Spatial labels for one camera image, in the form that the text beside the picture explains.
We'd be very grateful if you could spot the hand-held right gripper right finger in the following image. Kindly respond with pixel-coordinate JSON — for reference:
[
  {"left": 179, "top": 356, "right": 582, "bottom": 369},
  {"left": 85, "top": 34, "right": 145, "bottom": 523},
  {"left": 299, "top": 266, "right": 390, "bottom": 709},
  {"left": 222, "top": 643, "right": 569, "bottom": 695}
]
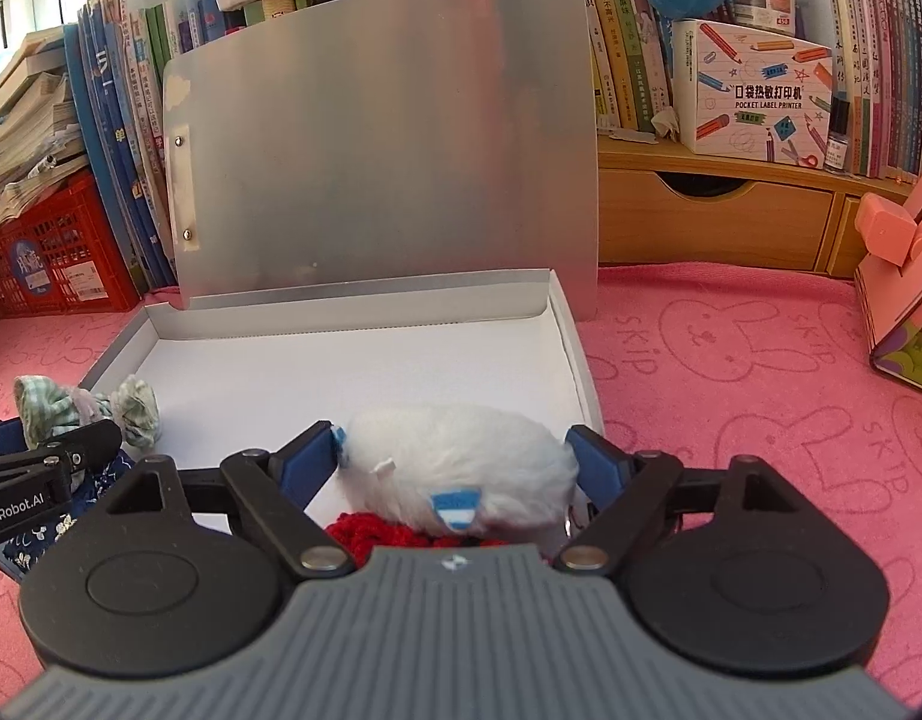
[{"left": 554, "top": 424, "right": 799, "bottom": 578}]

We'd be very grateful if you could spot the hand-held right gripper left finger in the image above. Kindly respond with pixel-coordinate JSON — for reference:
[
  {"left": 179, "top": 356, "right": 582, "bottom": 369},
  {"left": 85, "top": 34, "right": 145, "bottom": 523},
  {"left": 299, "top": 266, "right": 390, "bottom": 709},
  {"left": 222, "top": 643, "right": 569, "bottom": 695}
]
[{"left": 104, "top": 424, "right": 357, "bottom": 581}]

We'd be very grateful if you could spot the green plaid doll cloth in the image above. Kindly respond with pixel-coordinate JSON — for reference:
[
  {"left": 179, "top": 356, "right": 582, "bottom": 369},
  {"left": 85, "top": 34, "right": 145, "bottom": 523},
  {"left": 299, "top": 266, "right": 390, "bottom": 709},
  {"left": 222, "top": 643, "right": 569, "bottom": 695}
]
[{"left": 12, "top": 373, "right": 160, "bottom": 453}]

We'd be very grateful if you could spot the white plush toy red sweater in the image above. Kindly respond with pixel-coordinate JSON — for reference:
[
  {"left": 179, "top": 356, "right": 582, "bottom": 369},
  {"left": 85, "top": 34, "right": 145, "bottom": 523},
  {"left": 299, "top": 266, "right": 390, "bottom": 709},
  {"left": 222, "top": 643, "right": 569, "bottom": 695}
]
[{"left": 327, "top": 403, "right": 582, "bottom": 563}]

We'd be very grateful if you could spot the white storage box translucent lid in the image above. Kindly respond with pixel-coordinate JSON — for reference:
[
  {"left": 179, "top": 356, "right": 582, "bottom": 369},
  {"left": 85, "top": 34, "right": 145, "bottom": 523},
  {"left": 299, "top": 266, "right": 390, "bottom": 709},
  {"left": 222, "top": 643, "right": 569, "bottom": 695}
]
[{"left": 78, "top": 0, "right": 604, "bottom": 541}]

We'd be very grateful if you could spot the dark blue floral cloth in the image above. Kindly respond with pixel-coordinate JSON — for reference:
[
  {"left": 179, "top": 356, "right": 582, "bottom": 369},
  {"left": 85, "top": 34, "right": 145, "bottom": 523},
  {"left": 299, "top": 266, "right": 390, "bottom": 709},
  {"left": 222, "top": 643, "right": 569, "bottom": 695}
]
[{"left": 0, "top": 450, "right": 139, "bottom": 582}]

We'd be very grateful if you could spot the pink rabbit print mat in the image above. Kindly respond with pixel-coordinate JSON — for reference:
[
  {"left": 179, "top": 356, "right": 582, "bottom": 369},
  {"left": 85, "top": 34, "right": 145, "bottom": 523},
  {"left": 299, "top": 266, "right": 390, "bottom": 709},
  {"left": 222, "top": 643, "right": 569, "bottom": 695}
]
[{"left": 0, "top": 262, "right": 922, "bottom": 706}]

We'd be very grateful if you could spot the red plastic crate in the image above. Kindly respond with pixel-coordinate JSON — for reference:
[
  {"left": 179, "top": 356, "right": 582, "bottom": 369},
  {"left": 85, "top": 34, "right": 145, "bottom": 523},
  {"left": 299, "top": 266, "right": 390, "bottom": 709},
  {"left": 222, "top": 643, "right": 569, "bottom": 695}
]
[{"left": 0, "top": 169, "right": 143, "bottom": 318}]

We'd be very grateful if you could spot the wooden desk organizer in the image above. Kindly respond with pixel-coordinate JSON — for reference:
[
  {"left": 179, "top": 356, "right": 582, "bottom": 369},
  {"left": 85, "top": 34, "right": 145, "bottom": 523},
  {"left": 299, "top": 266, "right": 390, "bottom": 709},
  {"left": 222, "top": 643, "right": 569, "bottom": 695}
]
[{"left": 596, "top": 127, "right": 912, "bottom": 278}]

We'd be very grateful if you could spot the stack of books and papers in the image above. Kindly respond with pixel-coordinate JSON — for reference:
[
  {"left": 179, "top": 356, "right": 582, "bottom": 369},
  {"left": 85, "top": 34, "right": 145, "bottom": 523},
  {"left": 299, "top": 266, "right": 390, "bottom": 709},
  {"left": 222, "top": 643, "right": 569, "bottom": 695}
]
[{"left": 0, "top": 26, "right": 94, "bottom": 245}]

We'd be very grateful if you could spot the row of tall blue books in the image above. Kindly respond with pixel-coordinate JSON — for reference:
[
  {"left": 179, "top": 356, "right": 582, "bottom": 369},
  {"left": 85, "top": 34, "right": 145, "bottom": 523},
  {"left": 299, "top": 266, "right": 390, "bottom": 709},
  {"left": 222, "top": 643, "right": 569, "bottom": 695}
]
[{"left": 63, "top": 0, "right": 244, "bottom": 293}]

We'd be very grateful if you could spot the pink toy house case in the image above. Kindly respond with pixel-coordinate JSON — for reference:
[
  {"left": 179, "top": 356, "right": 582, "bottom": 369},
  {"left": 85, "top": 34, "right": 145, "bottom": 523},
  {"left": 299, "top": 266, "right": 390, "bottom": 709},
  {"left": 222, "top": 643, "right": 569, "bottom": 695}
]
[{"left": 852, "top": 157, "right": 922, "bottom": 395}]

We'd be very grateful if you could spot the white label printer box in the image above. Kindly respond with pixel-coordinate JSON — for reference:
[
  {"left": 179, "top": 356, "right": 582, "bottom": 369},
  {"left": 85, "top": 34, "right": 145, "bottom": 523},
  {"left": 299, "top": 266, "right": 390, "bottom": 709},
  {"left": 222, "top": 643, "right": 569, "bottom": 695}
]
[{"left": 671, "top": 17, "right": 834, "bottom": 164}]

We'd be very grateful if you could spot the small glass bottle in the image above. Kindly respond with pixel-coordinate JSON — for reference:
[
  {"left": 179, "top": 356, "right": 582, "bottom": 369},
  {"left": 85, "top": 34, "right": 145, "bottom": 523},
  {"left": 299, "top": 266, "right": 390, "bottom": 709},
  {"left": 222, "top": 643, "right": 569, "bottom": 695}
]
[{"left": 822, "top": 94, "right": 852, "bottom": 173}]

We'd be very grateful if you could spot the row of green white books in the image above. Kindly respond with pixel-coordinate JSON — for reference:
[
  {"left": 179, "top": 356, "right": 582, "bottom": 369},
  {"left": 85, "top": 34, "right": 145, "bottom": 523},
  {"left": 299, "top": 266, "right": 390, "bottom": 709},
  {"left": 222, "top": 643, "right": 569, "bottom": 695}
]
[{"left": 498, "top": 0, "right": 675, "bottom": 132}]

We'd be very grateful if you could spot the row of thin striped books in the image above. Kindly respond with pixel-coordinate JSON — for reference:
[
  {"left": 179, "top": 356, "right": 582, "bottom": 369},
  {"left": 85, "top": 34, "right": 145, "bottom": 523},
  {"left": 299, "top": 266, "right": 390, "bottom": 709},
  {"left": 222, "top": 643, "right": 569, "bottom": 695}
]
[{"left": 828, "top": 0, "right": 922, "bottom": 181}]

